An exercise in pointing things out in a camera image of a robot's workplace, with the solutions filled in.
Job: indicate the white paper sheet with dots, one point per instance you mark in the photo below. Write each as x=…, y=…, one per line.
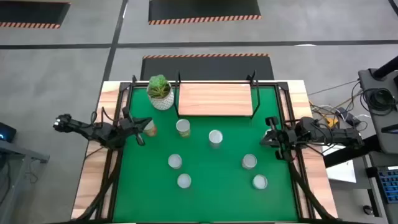
x=342, y=172

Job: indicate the grey equipment stand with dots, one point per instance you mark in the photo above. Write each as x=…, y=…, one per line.
x=385, y=121

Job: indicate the yellow plug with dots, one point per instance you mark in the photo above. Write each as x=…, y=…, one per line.
x=332, y=122

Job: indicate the tin can green-yellow label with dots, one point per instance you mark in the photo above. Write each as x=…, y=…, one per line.
x=183, y=126

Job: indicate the grey metal desk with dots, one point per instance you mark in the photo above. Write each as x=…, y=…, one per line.
x=18, y=149

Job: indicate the potted succulent in white pot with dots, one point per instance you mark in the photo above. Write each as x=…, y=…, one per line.
x=161, y=99

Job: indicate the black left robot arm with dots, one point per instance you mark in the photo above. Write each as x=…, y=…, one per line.
x=84, y=127

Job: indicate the backlit computer keyboard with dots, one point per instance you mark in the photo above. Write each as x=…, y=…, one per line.
x=390, y=185

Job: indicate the black power adapter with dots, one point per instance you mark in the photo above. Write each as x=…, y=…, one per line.
x=348, y=117

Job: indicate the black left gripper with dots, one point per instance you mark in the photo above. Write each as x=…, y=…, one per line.
x=129, y=130

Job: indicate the tin can orange label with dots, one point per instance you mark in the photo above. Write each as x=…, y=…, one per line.
x=151, y=130

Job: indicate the black support beam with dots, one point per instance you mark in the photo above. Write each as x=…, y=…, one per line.
x=348, y=154

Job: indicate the black electronic device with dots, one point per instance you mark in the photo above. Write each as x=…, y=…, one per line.
x=7, y=132

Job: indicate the black hazard-striped floor mat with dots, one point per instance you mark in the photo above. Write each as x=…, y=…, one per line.
x=28, y=12
x=205, y=67
x=203, y=9

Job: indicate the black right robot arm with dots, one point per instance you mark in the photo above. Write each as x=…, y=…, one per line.
x=335, y=135

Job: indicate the black computer mouse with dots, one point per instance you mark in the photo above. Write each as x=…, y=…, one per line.
x=367, y=210

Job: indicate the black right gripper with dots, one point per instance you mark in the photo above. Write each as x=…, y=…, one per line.
x=289, y=137

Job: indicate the green table mat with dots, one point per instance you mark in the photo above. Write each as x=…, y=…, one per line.
x=214, y=193

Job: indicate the wooden board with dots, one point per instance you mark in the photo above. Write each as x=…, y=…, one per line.
x=214, y=99

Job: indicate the black metal table frame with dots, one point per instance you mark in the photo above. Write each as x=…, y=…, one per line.
x=124, y=85

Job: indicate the black pole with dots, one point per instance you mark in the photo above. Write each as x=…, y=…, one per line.
x=387, y=68

